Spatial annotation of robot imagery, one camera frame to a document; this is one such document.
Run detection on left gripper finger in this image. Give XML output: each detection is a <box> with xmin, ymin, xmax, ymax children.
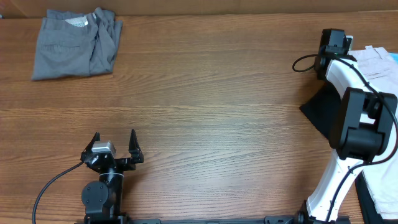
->
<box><xmin>128</xmin><ymin>129</ymin><xmax>142</xmax><ymax>157</ymax></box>
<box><xmin>84</xmin><ymin>132</ymin><xmax>100</xmax><ymax>152</ymax></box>

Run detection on beige shorts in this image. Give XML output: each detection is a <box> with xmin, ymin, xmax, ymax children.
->
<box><xmin>349</xmin><ymin>46</ymin><xmax>397</xmax><ymax>220</ymax></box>

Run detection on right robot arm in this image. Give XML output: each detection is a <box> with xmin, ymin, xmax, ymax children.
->
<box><xmin>293</xmin><ymin>29</ymin><xmax>397</xmax><ymax>223</ymax></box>

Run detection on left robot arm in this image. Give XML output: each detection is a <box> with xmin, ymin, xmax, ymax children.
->
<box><xmin>81</xmin><ymin>130</ymin><xmax>144</xmax><ymax>223</ymax></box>

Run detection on grey folded trousers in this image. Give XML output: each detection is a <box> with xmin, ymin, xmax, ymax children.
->
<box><xmin>32</xmin><ymin>7</ymin><xmax>123</xmax><ymax>81</ymax></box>

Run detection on black garment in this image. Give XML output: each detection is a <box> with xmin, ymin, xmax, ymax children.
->
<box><xmin>300</xmin><ymin>84</ymin><xmax>397</xmax><ymax>224</ymax></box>

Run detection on light blue garment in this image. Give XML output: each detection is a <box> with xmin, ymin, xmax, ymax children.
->
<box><xmin>389</xmin><ymin>53</ymin><xmax>398</xmax><ymax>63</ymax></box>

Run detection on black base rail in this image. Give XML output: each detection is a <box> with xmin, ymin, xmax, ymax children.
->
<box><xmin>74</xmin><ymin>215</ymin><xmax>352</xmax><ymax>224</ymax></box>

